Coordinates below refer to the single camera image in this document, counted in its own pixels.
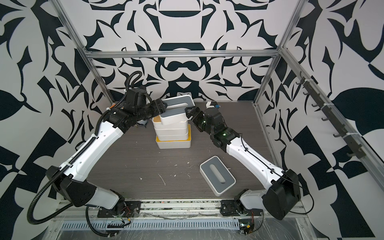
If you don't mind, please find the white slotted cable duct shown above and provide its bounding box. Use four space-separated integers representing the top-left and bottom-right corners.
59 218 241 232

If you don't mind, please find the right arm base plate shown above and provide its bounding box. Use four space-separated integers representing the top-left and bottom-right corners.
220 200 262 217

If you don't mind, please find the aluminium frame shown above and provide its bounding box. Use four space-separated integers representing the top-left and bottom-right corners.
49 0 384 199

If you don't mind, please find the yellow top tissue box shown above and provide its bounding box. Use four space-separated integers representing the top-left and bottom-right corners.
156 124 192 150

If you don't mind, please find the black wall hook rack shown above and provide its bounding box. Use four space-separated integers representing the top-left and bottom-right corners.
298 73 367 159

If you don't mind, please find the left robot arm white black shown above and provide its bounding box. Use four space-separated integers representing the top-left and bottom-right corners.
27 88 168 225

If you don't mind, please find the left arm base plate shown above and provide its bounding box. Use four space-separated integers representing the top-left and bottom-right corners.
97 201 142 218

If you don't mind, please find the grey top tissue box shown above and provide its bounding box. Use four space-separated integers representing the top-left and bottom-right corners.
200 156 237 197
160 95 195 122

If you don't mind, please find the wood top tissue box front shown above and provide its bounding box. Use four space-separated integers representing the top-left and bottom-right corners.
152 116 188 130

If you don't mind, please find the wood tissue box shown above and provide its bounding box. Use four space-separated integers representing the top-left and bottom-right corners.
155 127 188 136
156 133 189 142
152 116 188 130

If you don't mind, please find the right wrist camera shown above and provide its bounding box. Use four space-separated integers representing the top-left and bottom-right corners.
206 101 220 109

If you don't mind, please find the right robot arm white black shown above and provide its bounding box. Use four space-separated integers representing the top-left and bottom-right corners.
185 107 309 220

